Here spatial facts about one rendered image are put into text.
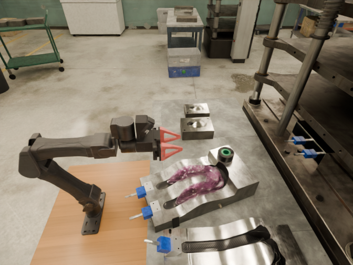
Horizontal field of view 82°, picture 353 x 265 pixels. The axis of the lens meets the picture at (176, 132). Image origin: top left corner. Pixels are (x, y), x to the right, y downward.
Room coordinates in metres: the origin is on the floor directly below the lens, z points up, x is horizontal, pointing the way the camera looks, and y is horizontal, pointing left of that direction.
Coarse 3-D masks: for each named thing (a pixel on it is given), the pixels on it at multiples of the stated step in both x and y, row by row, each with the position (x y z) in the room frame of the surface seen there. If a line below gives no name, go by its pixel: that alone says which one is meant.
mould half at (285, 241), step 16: (240, 224) 0.37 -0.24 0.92; (256, 224) 0.36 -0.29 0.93; (192, 240) 0.33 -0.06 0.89; (288, 240) 0.34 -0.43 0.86; (176, 256) 0.27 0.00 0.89; (192, 256) 0.27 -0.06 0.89; (208, 256) 0.27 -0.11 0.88; (224, 256) 0.27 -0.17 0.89; (240, 256) 0.27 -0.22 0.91; (256, 256) 0.26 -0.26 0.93; (272, 256) 0.26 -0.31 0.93; (288, 256) 0.28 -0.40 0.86
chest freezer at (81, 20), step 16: (64, 0) 6.53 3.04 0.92; (80, 0) 6.53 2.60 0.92; (96, 0) 6.54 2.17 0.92; (112, 0) 6.54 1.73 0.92; (80, 16) 6.54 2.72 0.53; (96, 16) 6.54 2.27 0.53; (112, 16) 6.55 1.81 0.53; (80, 32) 6.54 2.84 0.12; (96, 32) 6.54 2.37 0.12; (112, 32) 6.55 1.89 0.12
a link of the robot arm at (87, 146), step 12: (36, 144) 0.47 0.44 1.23; (48, 144) 0.47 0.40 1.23; (60, 144) 0.47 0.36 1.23; (72, 144) 0.47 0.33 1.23; (84, 144) 0.47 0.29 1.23; (96, 144) 0.47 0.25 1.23; (108, 144) 0.48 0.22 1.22; (24, 156) 0.43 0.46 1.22; (36, 156) 0.44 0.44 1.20; (48, 156) 0.45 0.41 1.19; (60, 156) 0.46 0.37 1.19; (72, 156) 0.46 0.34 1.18; (84, 156) 0.46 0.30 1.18; (96, 156) 0.46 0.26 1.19; (24, 168) 0.43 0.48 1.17; (36, 168) 0.43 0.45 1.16
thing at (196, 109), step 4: (184, 104) 1.31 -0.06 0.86; (188, 104) 1.31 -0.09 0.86; (192, 104) 1.31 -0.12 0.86; (196, 104) 1.31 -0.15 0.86; (200, 104) 1.31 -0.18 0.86; (204, 104) 1.31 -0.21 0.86; (184, 108) 1.27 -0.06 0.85; (188, 108) 1.25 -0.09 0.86; (192, 108) 1.27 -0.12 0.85; (196, 108) 1.28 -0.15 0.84; (200, 108) 1.27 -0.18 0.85; (204, 108) 1.25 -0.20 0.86; (208, 108) 1.25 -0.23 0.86; (184, 112) 1.26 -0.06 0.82; (188, 112) 1.21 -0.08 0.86; (192, 112) 1.21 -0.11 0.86; (196, 112) 1.21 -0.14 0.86; (200, 112) 1.21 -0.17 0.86; (204, 112) 1.21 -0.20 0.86; (208, 112) 1.21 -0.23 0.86; (188, 116) 1.19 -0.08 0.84; (192, 116) 1.19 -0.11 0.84; (196, 116) 1.19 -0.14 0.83; (200, 116) 1.19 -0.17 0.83; (204, 116) 1.19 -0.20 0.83; (208, 116) 1.20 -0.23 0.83
